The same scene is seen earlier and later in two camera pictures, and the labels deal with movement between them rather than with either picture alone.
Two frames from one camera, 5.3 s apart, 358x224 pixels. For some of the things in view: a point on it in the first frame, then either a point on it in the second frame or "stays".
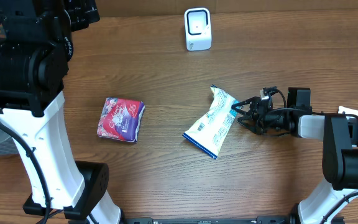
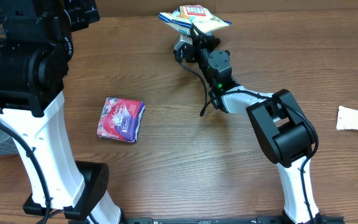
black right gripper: [253, 102] → [201, 37]
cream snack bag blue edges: [209, 134] → [183, 17]
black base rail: [209, 219] stays
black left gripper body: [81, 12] stays
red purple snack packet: [120, 119] stays
